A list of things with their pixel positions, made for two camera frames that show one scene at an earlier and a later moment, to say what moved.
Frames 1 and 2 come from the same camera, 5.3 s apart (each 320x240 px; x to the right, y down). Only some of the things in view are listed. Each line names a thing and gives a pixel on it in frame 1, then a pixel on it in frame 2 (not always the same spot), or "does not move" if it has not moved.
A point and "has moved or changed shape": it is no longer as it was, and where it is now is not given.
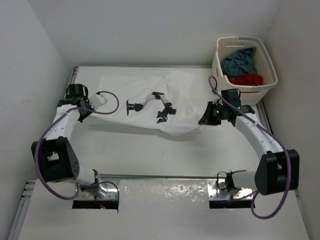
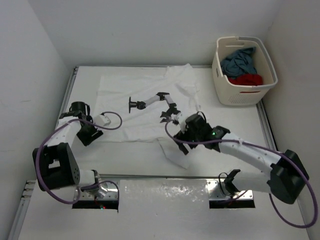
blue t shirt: (242, 62) does not move
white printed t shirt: (180, 89) has moved or changed shape
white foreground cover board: (161, 209) does not move
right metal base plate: (217, 190) does not move
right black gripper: (207, 119) → (180, 135)
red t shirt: (246, 79) does not move
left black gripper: (87, 102) → (86, 139)
